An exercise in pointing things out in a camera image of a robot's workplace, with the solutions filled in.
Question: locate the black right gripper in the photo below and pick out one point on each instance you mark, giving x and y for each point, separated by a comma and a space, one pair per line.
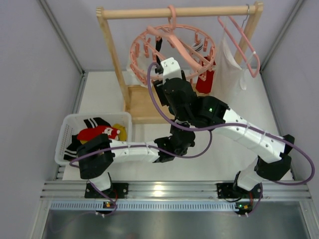
159, 68

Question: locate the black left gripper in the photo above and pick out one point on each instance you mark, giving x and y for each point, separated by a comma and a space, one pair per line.
179, 125

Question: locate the red santa sock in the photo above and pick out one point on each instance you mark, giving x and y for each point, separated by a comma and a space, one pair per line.
90, 133
205, 81

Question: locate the pink round clip hanger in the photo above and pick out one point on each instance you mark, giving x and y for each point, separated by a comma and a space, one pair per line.
198, 62

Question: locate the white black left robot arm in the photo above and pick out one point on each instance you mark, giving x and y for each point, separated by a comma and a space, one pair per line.
99, 153

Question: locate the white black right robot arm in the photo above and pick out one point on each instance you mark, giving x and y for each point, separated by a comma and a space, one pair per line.
209, 113

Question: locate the pink clothes hanger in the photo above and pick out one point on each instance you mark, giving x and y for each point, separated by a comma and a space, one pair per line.
245, 50

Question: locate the wooden clothes rack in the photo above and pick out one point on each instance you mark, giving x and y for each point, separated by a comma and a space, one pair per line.
136, 99

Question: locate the white ankle sock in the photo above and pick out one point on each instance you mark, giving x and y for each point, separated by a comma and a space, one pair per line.
137, 68

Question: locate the white undershirt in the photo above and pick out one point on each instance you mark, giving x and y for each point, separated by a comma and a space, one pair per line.
228, 73

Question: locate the yellow sock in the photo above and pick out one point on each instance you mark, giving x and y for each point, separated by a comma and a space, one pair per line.
122, 136

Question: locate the white plastic laundry basket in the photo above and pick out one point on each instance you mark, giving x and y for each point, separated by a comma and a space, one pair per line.
74, 123

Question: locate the black white striped sock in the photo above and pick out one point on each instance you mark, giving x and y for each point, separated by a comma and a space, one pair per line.
70, 150

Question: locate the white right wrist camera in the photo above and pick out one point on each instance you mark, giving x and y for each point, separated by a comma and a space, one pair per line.
169, 68

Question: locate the aluminium mounting rail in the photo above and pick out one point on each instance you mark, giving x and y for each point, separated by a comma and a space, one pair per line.
167, 196

